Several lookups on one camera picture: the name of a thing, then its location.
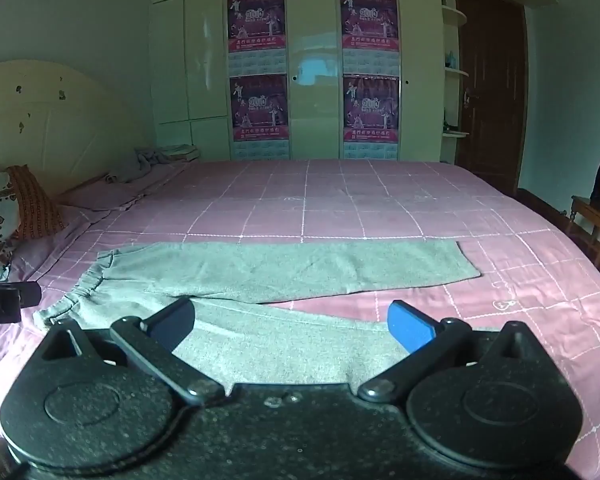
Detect pale green wardrobe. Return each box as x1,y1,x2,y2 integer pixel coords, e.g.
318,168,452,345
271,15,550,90
148,0,468,164

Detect cream headboard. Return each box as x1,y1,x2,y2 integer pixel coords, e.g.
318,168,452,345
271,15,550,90
0,60,157,197

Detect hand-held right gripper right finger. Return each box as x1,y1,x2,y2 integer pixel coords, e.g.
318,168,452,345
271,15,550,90
357,300,549,403

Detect wooden chair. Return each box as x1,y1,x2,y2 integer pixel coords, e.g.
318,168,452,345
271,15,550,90
566,195,600,268

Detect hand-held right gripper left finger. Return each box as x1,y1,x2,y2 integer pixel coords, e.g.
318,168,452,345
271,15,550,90
39,296,227,407

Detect grey pants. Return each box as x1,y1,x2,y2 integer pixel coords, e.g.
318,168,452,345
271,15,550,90
33,240,482,388

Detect purple wall poster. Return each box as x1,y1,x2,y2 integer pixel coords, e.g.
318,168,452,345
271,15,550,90
342,75,400,144
227,0,287,54
339,0,399,52
229,74,289,142

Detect white corner shelves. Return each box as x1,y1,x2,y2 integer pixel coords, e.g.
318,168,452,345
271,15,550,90
439,0,471,163

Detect dark brown door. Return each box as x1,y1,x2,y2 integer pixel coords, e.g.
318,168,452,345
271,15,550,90
453,0,529,197

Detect orange patterned pillow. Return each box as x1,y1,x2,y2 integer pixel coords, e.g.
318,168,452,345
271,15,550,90
7,165,66,241

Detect grey crumpled blanket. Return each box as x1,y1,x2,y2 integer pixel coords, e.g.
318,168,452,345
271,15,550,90
105,145,201,184

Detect pink flat pillow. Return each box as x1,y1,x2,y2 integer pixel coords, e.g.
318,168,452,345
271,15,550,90
55,160,201,212

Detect bed with pink checked sheet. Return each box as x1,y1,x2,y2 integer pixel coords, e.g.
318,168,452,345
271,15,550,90
0,159,600,480

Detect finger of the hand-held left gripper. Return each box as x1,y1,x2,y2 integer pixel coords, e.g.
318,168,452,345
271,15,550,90
13,281,43,307

